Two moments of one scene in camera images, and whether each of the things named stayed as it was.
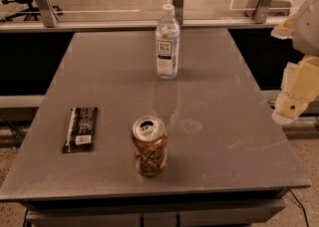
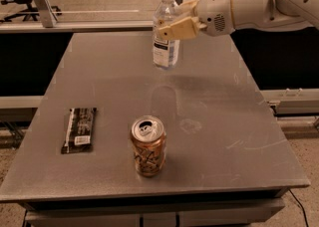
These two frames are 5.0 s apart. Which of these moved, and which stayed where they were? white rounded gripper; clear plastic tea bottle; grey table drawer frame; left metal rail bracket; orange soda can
Moved: white rounded gripper; clear plastic tea bottle
Stayed: orange soda can; grey table drawer frame; left metal rail bracket
